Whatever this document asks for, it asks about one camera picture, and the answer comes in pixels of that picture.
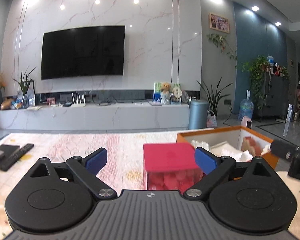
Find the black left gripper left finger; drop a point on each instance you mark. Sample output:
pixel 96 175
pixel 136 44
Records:
pixel 84 171

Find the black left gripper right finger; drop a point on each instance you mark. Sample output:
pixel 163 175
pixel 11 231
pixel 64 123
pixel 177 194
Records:
pixel 216 170

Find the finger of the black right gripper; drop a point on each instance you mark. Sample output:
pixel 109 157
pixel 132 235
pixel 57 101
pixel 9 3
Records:
pixel 283 149

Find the white cloth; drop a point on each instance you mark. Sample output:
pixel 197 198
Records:
pixel 224 148

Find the yellow snack packet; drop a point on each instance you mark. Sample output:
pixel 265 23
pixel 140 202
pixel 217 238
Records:
pixel 254 147

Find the patterned lace tablecloth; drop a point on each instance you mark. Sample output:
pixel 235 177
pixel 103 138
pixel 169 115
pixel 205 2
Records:
pixel 234 200

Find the orange cardboard box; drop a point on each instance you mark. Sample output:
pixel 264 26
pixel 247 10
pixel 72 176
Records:
pixel 233 135

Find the small woven handbag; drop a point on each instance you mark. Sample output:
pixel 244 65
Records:
pixel 211 119

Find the dark cabinet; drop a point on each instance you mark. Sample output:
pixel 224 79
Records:
pixel 274 103

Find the pink lidded clear box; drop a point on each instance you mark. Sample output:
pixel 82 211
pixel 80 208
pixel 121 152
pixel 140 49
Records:
pixel 169 166

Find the pink space heater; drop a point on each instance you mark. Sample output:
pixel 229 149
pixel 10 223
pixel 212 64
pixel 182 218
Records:
pixel 246 122

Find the blue water jug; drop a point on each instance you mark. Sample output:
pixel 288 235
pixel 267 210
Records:
pixel 246 108

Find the blue-grey trash can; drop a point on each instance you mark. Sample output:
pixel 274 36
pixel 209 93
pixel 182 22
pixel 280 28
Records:
pixel 198 114

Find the white wifi router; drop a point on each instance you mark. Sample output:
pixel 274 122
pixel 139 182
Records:
pixel 78 100

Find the floor potted plant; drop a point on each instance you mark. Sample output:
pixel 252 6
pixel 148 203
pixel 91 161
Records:
pixel 214 95

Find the white marble TV console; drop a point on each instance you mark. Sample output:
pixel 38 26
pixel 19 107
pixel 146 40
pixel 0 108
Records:
pixel 114 117

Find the black book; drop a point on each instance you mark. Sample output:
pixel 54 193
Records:
pixel 7 150

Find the black remote control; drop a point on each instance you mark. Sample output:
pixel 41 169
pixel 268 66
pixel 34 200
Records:
pixel 9 161

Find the teddy bear toy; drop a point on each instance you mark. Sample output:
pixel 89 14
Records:
pixel 165 93

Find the hanging ivy plant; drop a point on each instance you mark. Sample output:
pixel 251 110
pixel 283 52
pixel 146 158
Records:
pixel 257 72

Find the green plant in vase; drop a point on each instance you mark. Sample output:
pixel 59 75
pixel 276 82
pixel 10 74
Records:
pixel 24 84

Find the black wall television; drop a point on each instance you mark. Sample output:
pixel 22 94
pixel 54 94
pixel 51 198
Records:
pixel 85 51

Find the framed wall picture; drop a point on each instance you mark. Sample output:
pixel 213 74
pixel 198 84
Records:
pixel 219 23

